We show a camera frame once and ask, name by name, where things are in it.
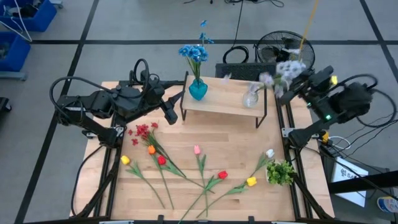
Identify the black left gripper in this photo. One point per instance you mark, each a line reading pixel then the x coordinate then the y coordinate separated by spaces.
pixel 154 91

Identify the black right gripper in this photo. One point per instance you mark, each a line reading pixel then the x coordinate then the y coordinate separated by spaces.
pixel 314 81

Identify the white flower bunch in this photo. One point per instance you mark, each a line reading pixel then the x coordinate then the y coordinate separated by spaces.
pixel 290 69

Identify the teal glass vase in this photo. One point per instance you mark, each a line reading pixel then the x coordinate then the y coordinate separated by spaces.
pixel 198 90

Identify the red blossom spray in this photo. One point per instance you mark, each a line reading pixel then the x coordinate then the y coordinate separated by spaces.
pixel 142 130

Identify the clear glass vase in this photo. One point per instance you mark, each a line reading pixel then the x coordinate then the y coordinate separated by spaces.
pixel 250 100

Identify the orange tulip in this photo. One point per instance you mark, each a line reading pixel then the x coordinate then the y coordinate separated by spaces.
pixel 151 150

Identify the pink tulip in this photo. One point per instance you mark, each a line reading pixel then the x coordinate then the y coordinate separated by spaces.
pixel 196 150

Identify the red tulip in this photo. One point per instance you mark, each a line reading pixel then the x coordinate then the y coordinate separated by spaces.
pixel 161 160
pixel 222 175

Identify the blue flower bunch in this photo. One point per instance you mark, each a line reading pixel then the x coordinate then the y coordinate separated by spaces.
pixel 194 51

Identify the yellow tulip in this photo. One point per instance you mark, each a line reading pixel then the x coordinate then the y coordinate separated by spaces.
pixel 125 160
pixel 251 181

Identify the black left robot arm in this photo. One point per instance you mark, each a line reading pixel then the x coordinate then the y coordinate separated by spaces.
pixel 96 102

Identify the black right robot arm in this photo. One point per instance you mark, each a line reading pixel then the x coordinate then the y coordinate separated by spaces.
pixel 348 102

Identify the wooden shelf black legs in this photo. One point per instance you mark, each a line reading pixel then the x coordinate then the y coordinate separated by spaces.
pixel 224 99

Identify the grey metal mounting plate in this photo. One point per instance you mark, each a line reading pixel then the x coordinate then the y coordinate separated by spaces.
pixel 91 133
pixel 287 132

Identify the black floor fan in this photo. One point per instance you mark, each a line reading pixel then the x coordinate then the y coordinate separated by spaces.
pixel 270 49

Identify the black rectangular box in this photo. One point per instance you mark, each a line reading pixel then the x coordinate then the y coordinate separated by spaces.
pixel 242 71

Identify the yellow plug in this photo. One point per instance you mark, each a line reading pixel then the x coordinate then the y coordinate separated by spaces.
pixel 325 137

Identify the white tulip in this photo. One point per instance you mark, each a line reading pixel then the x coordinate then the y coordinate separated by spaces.
pixel 270 153

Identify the green plant white pot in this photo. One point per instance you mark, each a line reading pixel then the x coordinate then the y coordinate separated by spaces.
pixel 280 172

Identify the white printed sign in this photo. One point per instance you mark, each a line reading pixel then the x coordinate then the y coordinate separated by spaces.
pixel 348 186

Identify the round printed canister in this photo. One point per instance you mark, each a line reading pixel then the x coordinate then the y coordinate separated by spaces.
pixel 388 204

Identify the blue storage bin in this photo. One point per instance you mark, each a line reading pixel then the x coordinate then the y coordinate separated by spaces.
pixel 15 56
pixel 43 18

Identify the black chair foot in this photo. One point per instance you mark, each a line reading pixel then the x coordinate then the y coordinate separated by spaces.
pixel 3 104

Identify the black metal rig frame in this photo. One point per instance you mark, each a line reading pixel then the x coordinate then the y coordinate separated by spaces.
pixel 112 168

